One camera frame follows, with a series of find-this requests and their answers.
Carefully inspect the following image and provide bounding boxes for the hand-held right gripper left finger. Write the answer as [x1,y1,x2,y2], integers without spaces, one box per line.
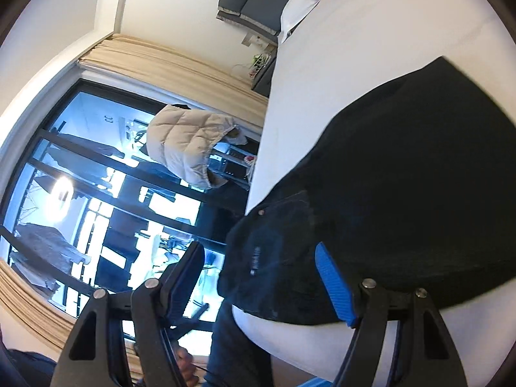
[50,241,206,387]

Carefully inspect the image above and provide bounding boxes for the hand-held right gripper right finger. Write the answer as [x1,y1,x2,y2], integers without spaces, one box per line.
[314,242,468,387]

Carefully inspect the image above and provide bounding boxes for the black pants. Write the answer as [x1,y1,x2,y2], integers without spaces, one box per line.
[218,56,516,325]

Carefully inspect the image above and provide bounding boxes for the person's left hand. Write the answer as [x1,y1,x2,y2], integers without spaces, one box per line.
[175,347,201,387]

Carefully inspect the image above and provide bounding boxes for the person's leg in jeans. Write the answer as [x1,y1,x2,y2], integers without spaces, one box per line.
[203,302,275,387]

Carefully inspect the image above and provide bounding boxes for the beige puffer jacket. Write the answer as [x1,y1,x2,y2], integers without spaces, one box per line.
[146,104,243,190]

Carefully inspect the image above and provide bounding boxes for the black framed window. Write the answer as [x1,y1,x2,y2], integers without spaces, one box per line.
[0,78,263,339]

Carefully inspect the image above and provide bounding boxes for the grey nightstand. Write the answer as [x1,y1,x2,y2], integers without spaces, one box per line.
[251,50,279,98]

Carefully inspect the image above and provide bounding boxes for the small colourful clutter pile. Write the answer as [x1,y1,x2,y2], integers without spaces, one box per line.
[246,46,275,79]

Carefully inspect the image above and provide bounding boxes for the bed with white sheet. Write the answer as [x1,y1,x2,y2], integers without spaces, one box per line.
[234,0,516,387]

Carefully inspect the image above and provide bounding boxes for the white pillow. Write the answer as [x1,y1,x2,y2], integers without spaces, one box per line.
[279,0,351,45]

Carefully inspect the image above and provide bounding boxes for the grey upholstered headboard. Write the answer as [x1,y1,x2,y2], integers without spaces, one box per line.
[216,0,301,37]

